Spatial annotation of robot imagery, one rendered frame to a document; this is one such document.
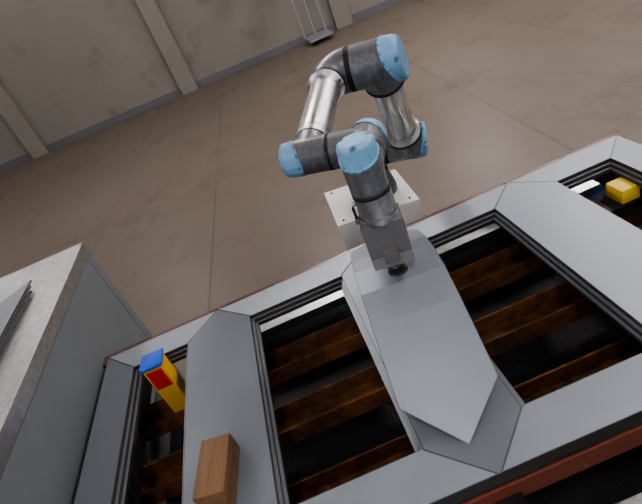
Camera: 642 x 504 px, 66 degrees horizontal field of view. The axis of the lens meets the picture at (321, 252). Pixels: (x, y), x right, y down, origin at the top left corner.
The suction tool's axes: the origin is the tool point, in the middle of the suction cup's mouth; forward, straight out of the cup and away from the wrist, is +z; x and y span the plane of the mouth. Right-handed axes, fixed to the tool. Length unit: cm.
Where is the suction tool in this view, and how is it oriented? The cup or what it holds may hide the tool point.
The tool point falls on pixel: (399, 274)
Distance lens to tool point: 106.0
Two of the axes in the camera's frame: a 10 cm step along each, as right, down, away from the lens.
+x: 0.0, -5.6, 8.3
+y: 9.4, -2.8, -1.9
